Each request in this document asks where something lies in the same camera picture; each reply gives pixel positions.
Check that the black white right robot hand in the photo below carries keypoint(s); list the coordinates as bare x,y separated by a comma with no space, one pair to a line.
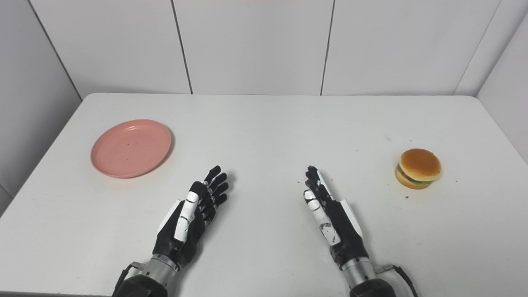
344,235

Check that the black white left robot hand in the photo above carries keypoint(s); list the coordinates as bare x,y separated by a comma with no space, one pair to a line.
187,239

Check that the toy hamburger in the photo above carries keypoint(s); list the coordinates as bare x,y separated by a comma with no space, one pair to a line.
418,165

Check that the pink round plate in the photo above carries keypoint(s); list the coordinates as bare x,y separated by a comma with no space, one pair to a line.
131,148

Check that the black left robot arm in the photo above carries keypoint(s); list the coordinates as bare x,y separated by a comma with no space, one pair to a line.
148,284

